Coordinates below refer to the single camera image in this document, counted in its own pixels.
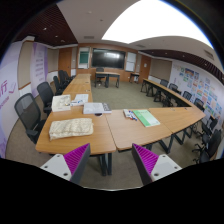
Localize black office chair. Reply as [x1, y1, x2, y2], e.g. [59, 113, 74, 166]
[193, 128, 223, 164]
[14, 93, 45, 144]
[53, 76, 64, 95]
[37, 82, 54, 115]

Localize long wooden table row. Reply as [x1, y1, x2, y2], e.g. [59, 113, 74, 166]
[63, 74, 92, 102]
[141, 79, 194, 107]

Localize purple wall banner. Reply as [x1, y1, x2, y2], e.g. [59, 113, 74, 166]
[30, 42, 48, 90]

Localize white book stack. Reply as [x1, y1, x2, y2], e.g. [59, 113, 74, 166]
[83, 103, 112, 114]

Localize long wooden table left row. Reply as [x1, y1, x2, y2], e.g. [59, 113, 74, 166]
[63, 74, 92, 102]

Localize cream folded towel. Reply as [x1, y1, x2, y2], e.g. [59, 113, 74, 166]
[49, 118, 93, 140]

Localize large black wall screen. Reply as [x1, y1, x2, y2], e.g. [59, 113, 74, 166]
[92, 48, 126, 69]

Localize whiteboard right of screen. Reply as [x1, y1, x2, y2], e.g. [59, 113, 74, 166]
[125, 52, 136, 72]

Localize white box on table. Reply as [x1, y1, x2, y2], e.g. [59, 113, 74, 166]
[52, 95, 71, 112]

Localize long wooden table right row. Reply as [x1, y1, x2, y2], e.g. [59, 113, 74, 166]
[141, 79, 194, 107]

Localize green folder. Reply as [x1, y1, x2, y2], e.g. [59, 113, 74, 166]
[133, 109, 160, 127]

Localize small desk at front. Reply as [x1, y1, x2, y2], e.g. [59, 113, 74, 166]
[95, 72, 120, 88]

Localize black office chair near left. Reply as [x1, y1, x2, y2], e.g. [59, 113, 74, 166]
[14, 93, 45, 144]

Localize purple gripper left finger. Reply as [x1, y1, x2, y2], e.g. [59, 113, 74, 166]
[41, 144, 90, 184]

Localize pack of markers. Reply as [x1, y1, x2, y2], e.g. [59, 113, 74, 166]
[123, 109, 137, 121]

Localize black office chair near right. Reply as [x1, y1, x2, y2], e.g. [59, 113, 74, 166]
[193, 128, 223, 164]

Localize wooden table near right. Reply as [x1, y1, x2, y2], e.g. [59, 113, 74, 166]
[106, 106, 205, 153]

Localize wooden table near left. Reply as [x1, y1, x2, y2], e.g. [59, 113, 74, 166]
[36, 106, 116, 175]

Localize white papers on table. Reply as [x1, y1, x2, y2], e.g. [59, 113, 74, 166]
[74, 94, 89, 103]

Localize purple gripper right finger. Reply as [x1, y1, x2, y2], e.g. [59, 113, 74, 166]
[132, 144, 181, 185]

